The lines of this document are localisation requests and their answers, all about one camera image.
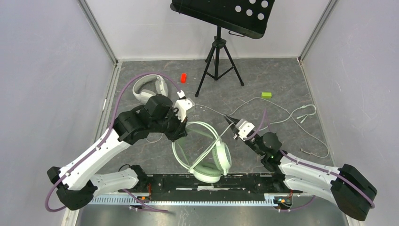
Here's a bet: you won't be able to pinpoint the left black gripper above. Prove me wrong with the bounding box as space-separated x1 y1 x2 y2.
150 106 189 142

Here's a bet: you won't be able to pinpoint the white headphone cable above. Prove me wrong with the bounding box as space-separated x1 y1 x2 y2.
145 104 228 144

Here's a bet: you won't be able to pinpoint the white grey headphones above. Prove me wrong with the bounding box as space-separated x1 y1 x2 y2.
132 74 169 104

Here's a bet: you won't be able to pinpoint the green headphones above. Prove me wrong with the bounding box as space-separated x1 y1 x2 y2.
172 121 232 184

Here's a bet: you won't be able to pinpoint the green headphone cable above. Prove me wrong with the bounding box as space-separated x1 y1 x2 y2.
188 97 330 173

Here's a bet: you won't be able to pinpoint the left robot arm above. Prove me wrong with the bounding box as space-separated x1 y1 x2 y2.
47 94 194 210

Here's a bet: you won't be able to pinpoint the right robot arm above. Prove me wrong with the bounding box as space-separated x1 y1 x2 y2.
224 115 377 221

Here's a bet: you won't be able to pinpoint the green small block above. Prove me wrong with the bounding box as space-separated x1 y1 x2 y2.
261 92 272 99

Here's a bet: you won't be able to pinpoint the red small block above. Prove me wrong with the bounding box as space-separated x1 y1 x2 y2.
180 73 187 84

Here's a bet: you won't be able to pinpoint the black music stand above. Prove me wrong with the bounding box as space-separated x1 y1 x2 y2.
170 0 275 97

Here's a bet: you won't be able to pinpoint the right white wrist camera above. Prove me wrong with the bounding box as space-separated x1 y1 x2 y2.
233 119 255 141

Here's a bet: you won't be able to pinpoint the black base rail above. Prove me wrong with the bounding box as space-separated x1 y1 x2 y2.
129 173 292 202

